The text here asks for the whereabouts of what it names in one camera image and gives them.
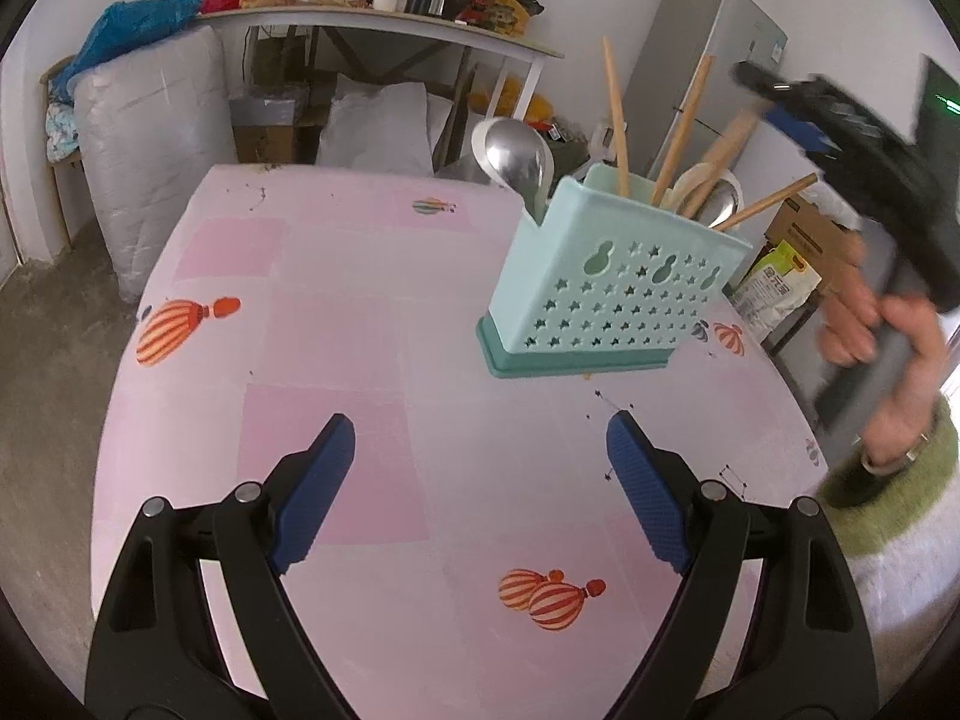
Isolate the green round rug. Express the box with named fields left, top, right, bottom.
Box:
left=817, top=397, right=960, bottom=560

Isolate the tan wooden chopstick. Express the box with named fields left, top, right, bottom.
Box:
left=709, top=172, right=820, bottom=232
left=649, top=55, right=713, bottom=207
left=602, top=35, right=631, bottom=197

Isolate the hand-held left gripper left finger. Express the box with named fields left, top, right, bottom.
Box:
left=84, top=412, right=357, bottom=720

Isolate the brown cardboard box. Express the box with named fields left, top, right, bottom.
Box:
left=761, top=195, right=863, bottom=271
left=229, top=82, right=312, bottom=166

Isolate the patterned cloth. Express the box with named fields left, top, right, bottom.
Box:
left=45, top=101, right=82, bottom=164

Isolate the yellow snack packet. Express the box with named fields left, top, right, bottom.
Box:
left=487, top=0, right=545, bottom=37

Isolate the wooden chair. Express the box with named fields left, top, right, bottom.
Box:
left=37, top=56, right=87, bottom=256

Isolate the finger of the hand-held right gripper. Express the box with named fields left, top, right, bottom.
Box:
left=733, top=58, right=835, bottom=104
left=763, top=103, right=839, bottom=160

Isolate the blue cloth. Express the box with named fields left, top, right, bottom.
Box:
left=60, top=0, right=203, bottom=91

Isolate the silver refrigerator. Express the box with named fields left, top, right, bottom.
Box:
left=622, top=0, right=788, bottom=188

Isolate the mint green utensil holder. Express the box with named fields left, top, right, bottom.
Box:
left=476, top=163, right=755, bottom=380

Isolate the large white wrapped bundle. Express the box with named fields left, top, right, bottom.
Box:
left=73, top=24, right=233, bottom=305

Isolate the metal spoon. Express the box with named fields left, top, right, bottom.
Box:
left=705, top=176, right=745, bottom=230
left=482, top=118, right=548, bottom=224

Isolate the green yellow rice bag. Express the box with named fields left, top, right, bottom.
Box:
left=731, top=240, right=822, bottom=342

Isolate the yellow plastic bag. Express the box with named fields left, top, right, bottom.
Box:
left=469, top=67, right=552, bottom=125

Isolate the pink printed tablecloth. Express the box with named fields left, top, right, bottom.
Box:
left=90, top=163, right=878, bottom=720

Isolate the white side table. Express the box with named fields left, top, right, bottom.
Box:
left=196, top=4, right=565, bottom=173

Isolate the person's right hand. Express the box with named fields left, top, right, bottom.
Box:
left=817, top=232, right=950, bottom=467

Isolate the white sack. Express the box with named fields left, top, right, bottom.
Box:
left=315, top=75, right=436, bottom=173

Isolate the wooden spatula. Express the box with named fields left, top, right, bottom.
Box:
left=677, top=106, right=762, bottom=217

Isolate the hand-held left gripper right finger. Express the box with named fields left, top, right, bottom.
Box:
left=600, top=412, right=880, bottom=720

